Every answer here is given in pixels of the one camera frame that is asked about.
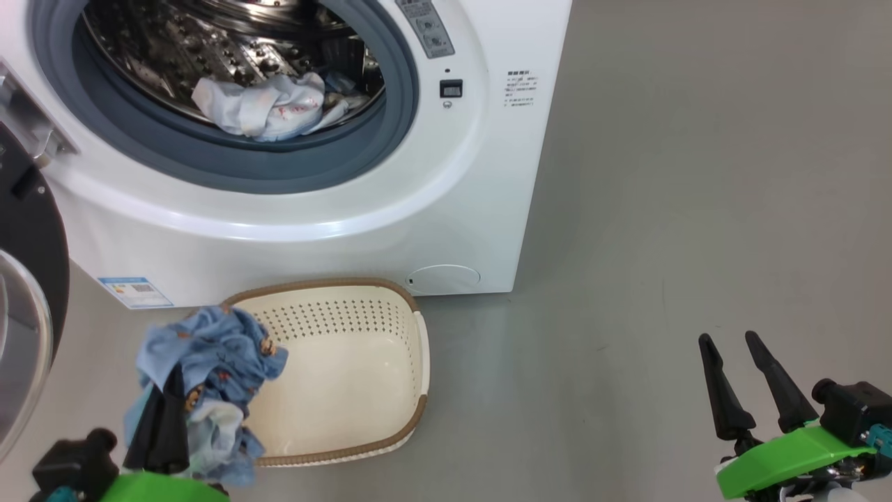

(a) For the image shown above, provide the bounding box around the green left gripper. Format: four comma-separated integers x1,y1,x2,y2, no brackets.
98,363,231,502

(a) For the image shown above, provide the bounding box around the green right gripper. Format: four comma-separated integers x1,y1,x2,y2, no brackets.
699,330,877,502

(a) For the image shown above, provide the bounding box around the blue bear print garment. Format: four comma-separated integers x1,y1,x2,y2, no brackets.
124,305,289,487

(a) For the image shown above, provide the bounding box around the black round glass washer door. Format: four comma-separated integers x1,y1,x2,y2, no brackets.
0,122,70,461

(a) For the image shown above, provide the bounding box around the cream and blue printed garment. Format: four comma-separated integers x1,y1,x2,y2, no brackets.
192,73,349,142

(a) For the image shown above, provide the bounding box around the white front-load washing machine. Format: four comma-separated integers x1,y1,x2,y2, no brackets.
0,0,574,309

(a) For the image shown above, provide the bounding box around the metal washer door hinge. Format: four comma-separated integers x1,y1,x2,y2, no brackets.
0,61,77,168

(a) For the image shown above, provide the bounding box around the stainless steel washing machine drum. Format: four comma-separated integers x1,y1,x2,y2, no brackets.
82,0,385,133

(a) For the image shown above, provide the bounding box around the blue energy label sticker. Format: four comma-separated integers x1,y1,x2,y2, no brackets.
98,277,174,309

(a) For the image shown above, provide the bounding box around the cream perforated laundry basket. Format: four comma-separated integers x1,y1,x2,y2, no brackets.
222,277,431,466

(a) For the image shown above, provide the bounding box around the round white filter cover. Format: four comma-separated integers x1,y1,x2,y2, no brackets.
406,264,482,295

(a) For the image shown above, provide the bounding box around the grey icon label plate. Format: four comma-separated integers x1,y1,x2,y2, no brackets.
395,0,456,59

